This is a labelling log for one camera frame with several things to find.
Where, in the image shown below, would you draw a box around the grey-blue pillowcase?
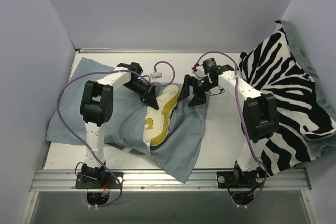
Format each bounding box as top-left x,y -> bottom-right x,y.
46,58 -> 207,183

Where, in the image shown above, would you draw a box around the cream yellow-edged pillow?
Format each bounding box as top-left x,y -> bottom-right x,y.
143,85 -> 180,156

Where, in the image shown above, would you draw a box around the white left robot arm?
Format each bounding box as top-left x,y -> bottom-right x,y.
80,62 -> 159,188

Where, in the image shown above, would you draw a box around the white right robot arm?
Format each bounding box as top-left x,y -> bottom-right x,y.
177,58 -> 279,188

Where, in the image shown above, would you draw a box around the zebra print cushion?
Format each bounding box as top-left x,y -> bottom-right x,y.
238,28 -> 335,176

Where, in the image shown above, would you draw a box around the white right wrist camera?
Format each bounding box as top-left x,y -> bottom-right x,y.
192,62 -> 204,76

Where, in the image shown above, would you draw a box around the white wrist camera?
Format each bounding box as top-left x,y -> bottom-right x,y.
192,62 -> 204,76
149,71 -> 163,82

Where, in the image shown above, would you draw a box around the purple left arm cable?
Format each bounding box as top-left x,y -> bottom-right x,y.
57,61 -> 176,207

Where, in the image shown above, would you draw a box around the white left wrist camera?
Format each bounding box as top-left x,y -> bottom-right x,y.
149,71 -> 163,82

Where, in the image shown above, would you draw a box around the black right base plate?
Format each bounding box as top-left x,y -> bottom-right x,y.
216,170 -> 263,189

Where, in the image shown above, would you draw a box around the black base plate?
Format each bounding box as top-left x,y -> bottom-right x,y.
216,170 -> 263,189
75,172 -> 123,190

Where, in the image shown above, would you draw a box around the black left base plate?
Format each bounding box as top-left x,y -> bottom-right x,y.
75,172 -> 123,190

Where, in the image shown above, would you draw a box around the aluminium mounting rail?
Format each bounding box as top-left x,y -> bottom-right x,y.
29,168 -> 311,192

